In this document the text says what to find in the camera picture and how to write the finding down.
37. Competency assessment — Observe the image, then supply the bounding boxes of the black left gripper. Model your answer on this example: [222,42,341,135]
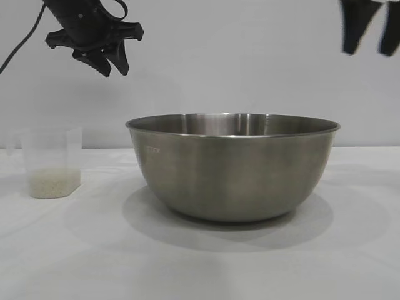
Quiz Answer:
[43,0,145,78]

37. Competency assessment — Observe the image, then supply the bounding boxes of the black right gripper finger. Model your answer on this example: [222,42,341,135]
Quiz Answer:
[339,0,384,57]
[379,0,400,58]

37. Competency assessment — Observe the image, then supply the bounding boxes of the clear plastic measuring cup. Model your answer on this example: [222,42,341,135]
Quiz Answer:
[6,126,84,199]

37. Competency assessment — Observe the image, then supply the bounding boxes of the white rice grains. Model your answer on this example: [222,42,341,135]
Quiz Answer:
[29,167,83,199]

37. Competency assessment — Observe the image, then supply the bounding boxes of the stainless steel mixing bowl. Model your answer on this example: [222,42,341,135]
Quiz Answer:
[125,112,342,224]

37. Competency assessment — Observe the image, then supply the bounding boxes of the black cable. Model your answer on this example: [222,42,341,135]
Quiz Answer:
[0,0,48,75]

